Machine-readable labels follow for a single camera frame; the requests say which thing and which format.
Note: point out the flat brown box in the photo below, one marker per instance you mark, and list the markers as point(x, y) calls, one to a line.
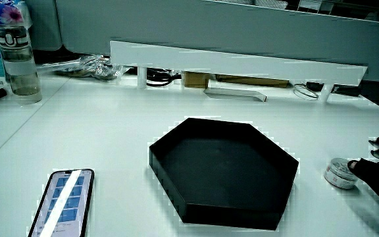
point(252, 81)

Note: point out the grey desk partition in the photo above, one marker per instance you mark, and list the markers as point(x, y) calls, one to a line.
point(229, 29)

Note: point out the clear water bottle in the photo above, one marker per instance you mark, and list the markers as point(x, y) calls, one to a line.
point(20, 62)

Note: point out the black device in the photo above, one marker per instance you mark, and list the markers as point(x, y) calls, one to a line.
point(336, 89)

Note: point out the clear round paper clip container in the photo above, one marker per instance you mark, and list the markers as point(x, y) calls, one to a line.
point(337, 173)

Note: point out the black hexagonal tray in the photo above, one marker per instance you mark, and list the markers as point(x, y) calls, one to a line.
point(222, 171)

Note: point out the white desk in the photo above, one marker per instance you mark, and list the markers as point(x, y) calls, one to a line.
point(110, 131)

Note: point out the white monitor riser shelf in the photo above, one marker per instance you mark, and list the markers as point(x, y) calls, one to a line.
point(229, 62)

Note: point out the small brown cardboard box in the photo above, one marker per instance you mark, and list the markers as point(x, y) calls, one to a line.
point(194, 80)

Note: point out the black smartphone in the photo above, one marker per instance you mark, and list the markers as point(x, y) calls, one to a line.
point(65, 205)

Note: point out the crumpled clear plastic bag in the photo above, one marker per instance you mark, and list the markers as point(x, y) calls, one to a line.
point(94, 67)

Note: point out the blue flowered tissue pack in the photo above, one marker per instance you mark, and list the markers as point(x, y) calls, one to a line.
point(2, 14)

